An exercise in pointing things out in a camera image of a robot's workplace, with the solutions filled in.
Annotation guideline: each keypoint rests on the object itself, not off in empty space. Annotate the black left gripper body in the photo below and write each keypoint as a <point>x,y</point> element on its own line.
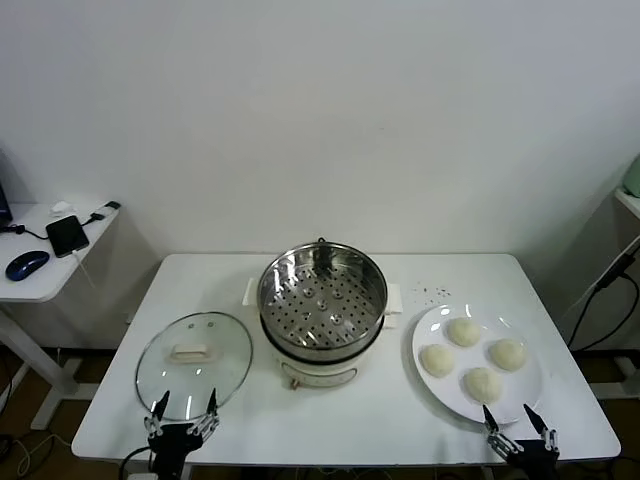
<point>172,440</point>

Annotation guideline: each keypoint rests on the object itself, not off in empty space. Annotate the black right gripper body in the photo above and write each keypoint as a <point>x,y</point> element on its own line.
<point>530,455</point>

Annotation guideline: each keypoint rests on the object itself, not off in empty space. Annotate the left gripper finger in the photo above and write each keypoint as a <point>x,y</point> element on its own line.
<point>210,417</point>
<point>156,417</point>

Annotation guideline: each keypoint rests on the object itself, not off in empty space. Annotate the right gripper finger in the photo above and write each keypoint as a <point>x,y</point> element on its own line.
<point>545,432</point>
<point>492,430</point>

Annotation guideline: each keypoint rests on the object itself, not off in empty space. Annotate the white steamed baozi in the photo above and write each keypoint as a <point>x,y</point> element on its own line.
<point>437,360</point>
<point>463,331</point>
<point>482,385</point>
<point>507,354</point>

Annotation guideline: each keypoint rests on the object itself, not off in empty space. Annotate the glass pot lid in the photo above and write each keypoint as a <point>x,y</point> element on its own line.
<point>192,352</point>

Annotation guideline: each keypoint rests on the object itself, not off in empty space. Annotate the steel steamer basket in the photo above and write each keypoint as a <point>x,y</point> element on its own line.
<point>280,300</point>

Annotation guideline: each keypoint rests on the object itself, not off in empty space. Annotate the white electric cooking pot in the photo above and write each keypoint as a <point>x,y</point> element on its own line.
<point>320,372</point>

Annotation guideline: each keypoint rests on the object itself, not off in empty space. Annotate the white round plate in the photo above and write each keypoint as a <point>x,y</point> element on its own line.
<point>440,320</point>

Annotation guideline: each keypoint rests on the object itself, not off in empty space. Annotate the black power plug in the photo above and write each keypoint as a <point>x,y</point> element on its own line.
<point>614,272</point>

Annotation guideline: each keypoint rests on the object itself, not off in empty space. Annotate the white side table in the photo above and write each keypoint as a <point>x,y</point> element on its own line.
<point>35,287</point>

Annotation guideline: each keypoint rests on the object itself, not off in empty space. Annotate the blue computer mouse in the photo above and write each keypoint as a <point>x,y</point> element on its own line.
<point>27,264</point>

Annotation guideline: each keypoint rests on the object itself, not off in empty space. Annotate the black smartphone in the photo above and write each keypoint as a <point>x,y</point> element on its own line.
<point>67,236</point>

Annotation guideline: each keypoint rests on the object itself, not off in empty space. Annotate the black usb adapter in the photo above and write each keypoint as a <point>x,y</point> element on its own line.
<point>102,212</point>

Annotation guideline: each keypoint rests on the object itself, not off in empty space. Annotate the small white earbud case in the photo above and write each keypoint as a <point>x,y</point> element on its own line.
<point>61,206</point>

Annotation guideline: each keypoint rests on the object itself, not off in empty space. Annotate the dark laptop screen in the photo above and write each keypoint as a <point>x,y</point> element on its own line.
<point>4,200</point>

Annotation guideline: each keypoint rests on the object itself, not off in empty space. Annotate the pale green object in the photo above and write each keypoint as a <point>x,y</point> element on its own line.
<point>634,175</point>

